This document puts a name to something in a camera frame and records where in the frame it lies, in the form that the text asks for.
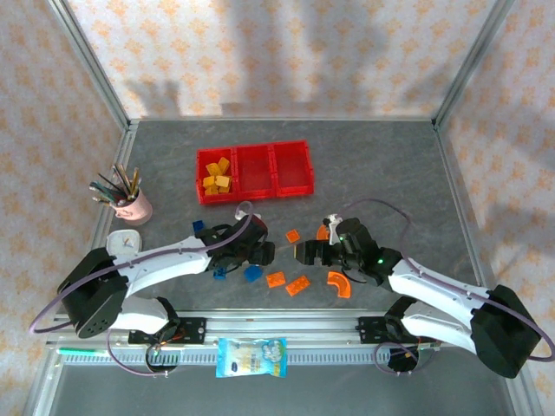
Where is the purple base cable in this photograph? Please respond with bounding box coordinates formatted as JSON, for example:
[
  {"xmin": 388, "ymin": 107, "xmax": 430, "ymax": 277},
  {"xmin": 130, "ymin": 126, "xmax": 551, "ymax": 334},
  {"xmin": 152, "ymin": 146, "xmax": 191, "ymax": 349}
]
[
  {"xmin": 106, "ymin": 328, "xmax": 180, "ymax": 378},
  {"xmin": 374, "ymin": 341, "xmax": 424, "ymax": 376}
]

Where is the aluminium table rear rail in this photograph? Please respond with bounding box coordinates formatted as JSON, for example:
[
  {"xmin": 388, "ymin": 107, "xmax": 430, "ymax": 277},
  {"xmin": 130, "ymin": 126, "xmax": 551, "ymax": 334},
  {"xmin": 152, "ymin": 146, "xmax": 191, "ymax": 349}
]
[{"xmin": 129, "ymin": 114, "xmax": 437, "ymax": 125}]

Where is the teal pencil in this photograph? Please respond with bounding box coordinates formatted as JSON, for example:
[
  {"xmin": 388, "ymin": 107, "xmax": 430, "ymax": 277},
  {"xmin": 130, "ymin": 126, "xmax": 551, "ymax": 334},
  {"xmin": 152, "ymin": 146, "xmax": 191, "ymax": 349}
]
[{"xmin": 88, "ymin": 181, "xmax": 121, "ymax": 204}]

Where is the aluminium table side rail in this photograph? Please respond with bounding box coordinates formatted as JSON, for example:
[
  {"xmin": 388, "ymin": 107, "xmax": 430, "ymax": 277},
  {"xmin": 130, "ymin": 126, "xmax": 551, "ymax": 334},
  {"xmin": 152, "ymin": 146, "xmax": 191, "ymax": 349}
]
[
  {"xmin": 21, "ymin": 123, "xmax": 140, "ymax": 416},
  {"xmin": 433, "ymin": 120, "xmax": 543, "ymax": 416}
]

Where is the pink pencil cup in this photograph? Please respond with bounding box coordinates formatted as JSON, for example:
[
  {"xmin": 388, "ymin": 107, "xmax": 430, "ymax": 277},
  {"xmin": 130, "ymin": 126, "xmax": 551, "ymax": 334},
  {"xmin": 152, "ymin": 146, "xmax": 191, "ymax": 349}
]
[{"xmin": 113, "ymin": 190, "xmax": 153, "ymax": 226}]

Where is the grey slotted cable duct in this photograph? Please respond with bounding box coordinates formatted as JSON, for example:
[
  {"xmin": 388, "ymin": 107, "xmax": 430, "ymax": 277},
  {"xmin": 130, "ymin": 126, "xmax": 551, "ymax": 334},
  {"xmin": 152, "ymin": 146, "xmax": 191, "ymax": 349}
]
[{"xmin": 55, "ymin": 346, "xmax": 437, "ymax": 366}]

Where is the dark pencil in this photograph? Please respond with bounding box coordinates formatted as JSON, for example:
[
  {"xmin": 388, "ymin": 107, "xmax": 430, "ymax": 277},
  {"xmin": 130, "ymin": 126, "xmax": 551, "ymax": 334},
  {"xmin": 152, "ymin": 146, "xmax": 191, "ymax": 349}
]
[{"xmin": 97, "ymin": 172, "xmax": 127, "ymax": 196}]

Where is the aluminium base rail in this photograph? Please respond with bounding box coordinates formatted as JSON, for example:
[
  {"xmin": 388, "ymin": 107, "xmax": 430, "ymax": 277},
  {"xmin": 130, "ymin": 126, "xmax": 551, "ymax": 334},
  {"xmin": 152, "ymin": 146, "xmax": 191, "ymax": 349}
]
[{"xmin": 45, "ymin": 309, "xmax": 443, "ymax": 348}]

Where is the white square clock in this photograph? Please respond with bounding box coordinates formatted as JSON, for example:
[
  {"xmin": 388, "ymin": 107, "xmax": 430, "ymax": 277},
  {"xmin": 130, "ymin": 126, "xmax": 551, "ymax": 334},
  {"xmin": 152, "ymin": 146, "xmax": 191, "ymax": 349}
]
[{"xmin": 106, "ymin": 229, "xmax": 143, "ymax": 257}]

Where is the blue white snack bag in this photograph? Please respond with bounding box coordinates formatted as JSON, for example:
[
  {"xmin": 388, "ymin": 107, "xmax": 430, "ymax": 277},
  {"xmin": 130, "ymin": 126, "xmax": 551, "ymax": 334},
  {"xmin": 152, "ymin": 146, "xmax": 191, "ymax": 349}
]
[{"xmin": 215, "ymin": 336, "xmax": 289, "ymax": 379}]

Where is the aluminium frame post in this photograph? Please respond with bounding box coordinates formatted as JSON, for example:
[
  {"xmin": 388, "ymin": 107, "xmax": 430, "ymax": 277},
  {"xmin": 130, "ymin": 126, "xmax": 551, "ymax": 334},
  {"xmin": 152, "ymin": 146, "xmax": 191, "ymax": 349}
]
[
  {"xmin": 433, "ymin": 0, "xmax": 517, "ymax": 127},
  {"xmin": 46, "ymin": 0, "xmax": 131, "ymax": 131}
]

